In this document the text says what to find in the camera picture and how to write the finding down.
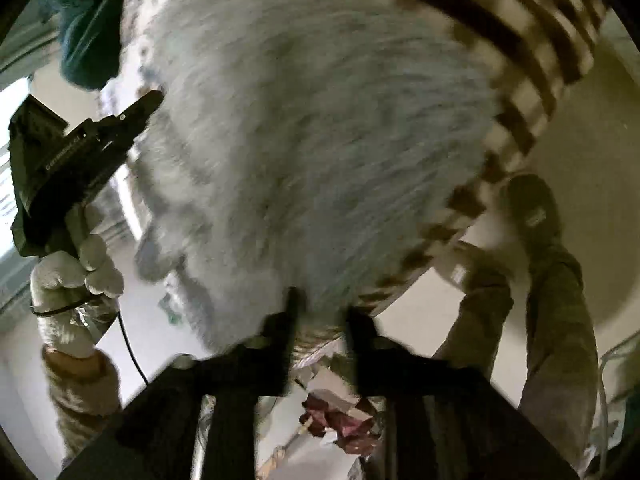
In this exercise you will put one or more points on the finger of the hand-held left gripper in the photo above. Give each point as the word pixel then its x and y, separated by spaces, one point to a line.
pixel 145 107

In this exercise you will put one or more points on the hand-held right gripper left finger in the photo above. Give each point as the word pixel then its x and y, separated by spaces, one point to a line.
pixel 282 340

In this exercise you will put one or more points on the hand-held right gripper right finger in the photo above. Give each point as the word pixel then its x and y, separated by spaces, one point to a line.
pixel 362 355

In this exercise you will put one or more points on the grey fluffy pants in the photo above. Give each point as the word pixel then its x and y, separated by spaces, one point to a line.
pixel 300 135

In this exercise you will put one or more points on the person's left forearm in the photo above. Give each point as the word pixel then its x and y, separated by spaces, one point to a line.
pixel 85 395

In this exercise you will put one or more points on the person's left hand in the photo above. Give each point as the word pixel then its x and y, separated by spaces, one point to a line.
pixel 65 285

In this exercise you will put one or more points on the dark red cloth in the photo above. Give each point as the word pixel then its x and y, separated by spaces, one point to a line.
pixel 340 425

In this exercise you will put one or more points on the teal fleece blanket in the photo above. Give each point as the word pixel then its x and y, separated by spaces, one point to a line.
pixel 85 25

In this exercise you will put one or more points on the straw broom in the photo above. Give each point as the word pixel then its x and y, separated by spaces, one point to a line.
pixel 280 455

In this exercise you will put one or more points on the person's left leg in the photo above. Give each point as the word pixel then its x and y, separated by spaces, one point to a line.
pixel 480 320

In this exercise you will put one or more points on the person's leg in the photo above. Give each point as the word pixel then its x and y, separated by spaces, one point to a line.
pixel 480 320
pixel 560 350

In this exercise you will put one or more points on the person's left slipper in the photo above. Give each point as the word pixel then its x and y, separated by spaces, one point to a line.
pixel 467 265

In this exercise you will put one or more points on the person's slipper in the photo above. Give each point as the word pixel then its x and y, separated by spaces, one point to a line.
pixel 467 265
pixel 532 210

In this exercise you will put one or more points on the person's right leg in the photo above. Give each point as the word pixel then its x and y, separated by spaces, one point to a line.
pixel 560 350

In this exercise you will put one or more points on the person's right slipper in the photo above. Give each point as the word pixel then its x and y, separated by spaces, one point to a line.
pixel 532 210

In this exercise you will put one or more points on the bed with floral checked sheet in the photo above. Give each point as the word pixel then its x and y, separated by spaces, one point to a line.
pixel 525 20

